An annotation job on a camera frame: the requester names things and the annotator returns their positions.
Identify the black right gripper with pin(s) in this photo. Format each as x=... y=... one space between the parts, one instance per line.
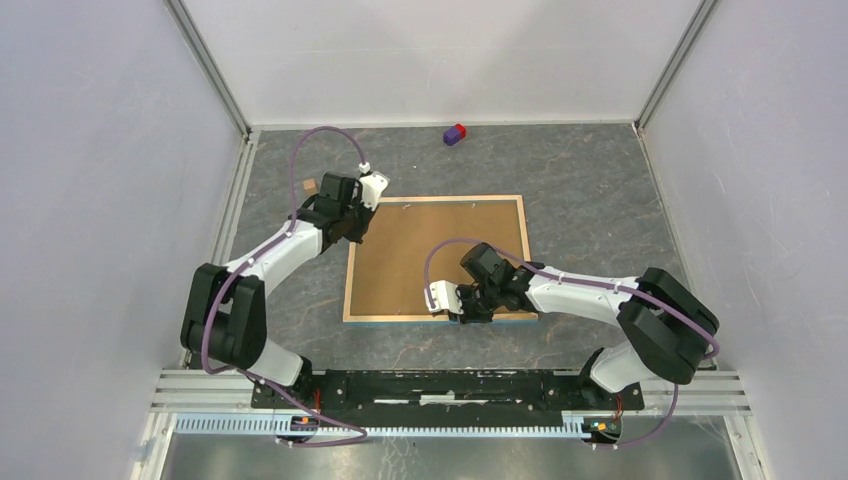
x=467 y=317

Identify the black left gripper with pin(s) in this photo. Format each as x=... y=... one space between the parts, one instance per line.
x=358 y=236

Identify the blue wooden picture frame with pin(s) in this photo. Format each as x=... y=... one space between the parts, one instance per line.
x=437 y=199

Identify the brown frame backing board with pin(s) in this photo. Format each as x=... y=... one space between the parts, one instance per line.
x=411 y=245

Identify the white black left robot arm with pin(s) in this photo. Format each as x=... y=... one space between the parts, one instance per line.
x=225 y=318

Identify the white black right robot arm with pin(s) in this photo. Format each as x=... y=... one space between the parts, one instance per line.
x=668 y=331

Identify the small wooden cube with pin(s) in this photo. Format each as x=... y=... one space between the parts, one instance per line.
x=310 y=187

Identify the red purple toy block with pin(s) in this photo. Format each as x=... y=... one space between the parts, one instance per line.
x=454 y=134

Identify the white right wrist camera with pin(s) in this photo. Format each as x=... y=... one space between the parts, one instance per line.
x=441 y=296

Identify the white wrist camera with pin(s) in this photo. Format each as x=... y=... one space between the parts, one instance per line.
x=441 y=296
x=373 y=185

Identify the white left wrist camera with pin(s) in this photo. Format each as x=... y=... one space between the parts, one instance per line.
x=373 y=185

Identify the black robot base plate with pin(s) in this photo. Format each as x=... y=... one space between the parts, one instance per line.
x=459 y=398

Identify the slotted cable duct rail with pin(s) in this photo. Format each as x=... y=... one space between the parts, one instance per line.
x=286 y=425

